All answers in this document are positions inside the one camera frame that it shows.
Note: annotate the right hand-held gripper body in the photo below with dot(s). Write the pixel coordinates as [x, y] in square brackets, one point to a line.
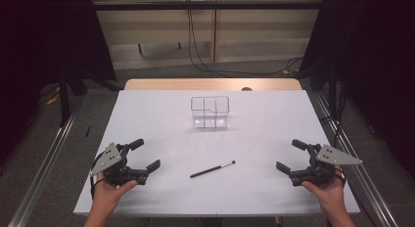
[336, 157]

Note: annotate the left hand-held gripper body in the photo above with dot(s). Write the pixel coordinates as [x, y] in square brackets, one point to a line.
[112, 157]

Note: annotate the black makeup brush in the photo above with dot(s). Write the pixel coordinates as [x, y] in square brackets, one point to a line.
[208, 170]

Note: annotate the clear plastic organizer box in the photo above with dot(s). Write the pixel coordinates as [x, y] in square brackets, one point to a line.
[210, 117]

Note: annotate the person's left hand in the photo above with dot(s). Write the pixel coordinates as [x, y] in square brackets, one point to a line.
[109, 194]

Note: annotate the person's right hand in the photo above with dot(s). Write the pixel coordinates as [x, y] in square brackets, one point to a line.
[328, 196]

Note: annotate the small black floor object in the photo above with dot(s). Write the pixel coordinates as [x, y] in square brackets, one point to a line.
[88, 131]

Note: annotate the white table cover sheet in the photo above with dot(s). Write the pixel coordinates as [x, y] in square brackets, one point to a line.
[228, 145]

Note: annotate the black metal stand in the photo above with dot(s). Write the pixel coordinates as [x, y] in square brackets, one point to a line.
[64, 99]

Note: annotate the dark round table grommet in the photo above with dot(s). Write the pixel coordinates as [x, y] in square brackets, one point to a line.
[246, 89]

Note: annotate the wooden table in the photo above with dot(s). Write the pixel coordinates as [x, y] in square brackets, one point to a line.
[195, 84]

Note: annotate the black curtain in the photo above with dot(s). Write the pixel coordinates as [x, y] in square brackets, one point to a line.
[39, 41]
[375, 57]

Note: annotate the metal floor rail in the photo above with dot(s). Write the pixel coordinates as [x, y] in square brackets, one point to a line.
[42, 168]
[362, 178]

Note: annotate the black horizontal frame bar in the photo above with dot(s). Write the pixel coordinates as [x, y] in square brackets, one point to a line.
[163, 6]

